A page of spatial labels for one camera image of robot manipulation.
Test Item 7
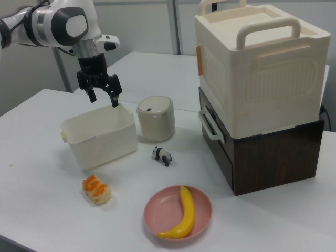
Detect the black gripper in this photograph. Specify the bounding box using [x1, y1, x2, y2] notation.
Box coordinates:
[76, 52, 123, 108]

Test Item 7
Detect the cream plastic box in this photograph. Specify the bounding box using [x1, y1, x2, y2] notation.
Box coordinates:
[60, 104, 139, 170]

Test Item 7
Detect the large cream storage box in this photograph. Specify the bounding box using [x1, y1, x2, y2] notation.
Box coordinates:
[194, 0, 331, 138]

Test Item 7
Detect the small cream trash can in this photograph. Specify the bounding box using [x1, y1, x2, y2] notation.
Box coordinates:
[136, 96, 176, 143]

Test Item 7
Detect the toy panda figure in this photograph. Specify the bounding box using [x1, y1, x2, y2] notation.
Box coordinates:
[151, 146, 173, 167]

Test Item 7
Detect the toy bread with orange glaze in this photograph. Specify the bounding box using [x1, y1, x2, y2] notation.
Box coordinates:
[82, 174, 112, 206]

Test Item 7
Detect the pink plate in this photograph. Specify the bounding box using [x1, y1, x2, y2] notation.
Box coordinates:
[143, 185, 213, 240]

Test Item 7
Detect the yellow toy banana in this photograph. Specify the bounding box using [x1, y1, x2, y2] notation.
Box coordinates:
[157, 185, 196, 233]

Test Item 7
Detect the dark wooden drawer cabinet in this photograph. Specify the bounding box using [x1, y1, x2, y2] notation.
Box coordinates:
[197, 86, 326, 196]

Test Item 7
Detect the black cable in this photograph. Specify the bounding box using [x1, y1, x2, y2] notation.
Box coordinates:
[318, 104, 332, 131]

